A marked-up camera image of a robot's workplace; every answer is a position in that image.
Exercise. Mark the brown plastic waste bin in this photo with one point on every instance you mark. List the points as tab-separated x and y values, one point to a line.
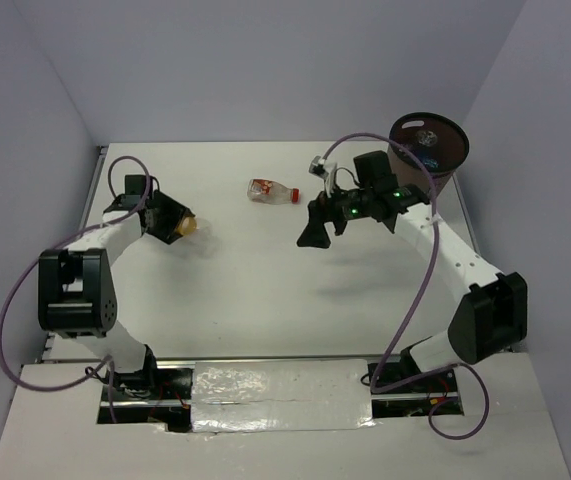
451	150

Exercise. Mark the blue label white cap bottle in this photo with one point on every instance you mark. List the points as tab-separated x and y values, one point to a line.
431	163

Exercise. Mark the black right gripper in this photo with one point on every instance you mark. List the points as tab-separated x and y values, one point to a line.
315	234

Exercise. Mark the yellow cap orange label bottle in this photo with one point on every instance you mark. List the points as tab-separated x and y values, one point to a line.
191	225

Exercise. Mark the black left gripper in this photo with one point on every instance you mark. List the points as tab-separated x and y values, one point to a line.
175	211

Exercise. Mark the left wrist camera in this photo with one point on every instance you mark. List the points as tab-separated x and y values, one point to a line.
135	185

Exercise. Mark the red cap clear bottle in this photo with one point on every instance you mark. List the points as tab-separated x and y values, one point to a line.
271	192

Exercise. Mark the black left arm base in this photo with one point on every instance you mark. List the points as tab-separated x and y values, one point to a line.
152	395

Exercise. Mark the white foil covered front board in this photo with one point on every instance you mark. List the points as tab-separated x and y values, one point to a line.
286	420

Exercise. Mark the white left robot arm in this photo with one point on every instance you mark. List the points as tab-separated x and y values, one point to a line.
76	293

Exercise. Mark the small blue label bottle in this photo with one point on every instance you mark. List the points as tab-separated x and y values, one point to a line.
425	138

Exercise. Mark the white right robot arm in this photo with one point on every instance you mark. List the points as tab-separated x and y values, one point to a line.
492	306

